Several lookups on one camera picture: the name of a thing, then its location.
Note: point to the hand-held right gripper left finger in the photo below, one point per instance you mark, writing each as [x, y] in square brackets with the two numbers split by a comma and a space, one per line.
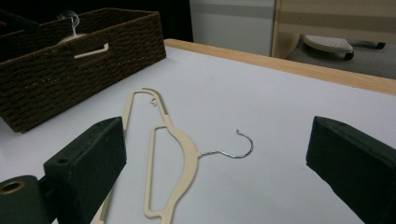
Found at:
[90, 168]

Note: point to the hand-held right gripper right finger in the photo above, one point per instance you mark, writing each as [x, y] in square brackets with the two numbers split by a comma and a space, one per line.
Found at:
[355, 165]

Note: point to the beige plastic clothes hanger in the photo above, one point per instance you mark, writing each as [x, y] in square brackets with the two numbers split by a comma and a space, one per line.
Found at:
[93, 52]
[188, 149]

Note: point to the brown woven basket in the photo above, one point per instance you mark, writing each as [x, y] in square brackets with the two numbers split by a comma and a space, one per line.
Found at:
[93, 81]

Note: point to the office chair base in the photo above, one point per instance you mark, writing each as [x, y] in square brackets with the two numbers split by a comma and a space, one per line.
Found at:
[327, 43]

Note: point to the light wooden desk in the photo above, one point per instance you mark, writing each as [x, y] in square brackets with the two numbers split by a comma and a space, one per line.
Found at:
[336, 21]

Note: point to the white cabinet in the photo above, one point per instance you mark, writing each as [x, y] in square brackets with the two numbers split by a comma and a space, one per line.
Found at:
[230, 28]

